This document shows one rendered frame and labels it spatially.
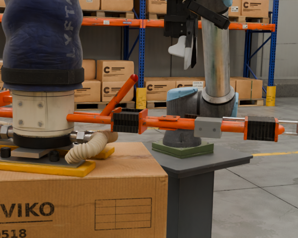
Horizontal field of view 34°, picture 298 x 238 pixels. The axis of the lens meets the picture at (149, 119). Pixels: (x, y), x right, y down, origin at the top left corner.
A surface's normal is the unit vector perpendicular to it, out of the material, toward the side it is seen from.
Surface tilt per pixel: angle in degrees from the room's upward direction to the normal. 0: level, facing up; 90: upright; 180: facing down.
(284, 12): 90
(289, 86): 90
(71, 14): 80
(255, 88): 94
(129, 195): 90
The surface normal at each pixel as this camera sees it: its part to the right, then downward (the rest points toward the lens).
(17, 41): -0.51, 0.00
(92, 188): 0.18, 0.17
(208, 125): -0.20, 0.16
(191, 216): 0.63, 0.15
